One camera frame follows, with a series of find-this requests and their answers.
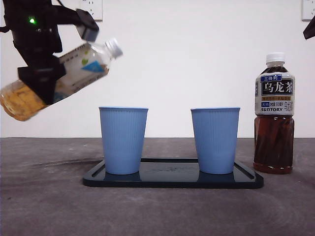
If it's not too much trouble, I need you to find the clear jasmine tea bottle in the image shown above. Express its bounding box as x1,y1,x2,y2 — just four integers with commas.
0,37,124,122

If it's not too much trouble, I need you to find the dark oolong tea bottle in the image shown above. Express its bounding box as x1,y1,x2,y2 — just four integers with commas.
253,52,296,175

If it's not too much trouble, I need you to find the blue ribbed plastic cup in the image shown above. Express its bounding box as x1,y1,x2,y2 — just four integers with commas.
98,106,149,176
190,107,241,175

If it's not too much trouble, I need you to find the dark teal flat tray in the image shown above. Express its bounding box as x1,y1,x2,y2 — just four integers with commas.
82,158,265,190

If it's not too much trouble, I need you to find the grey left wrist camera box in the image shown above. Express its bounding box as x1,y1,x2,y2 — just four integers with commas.
74,8,100,42

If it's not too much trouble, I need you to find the white wall socket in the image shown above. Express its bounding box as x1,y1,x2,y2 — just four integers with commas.
80,0,103,21
301,0,315,21

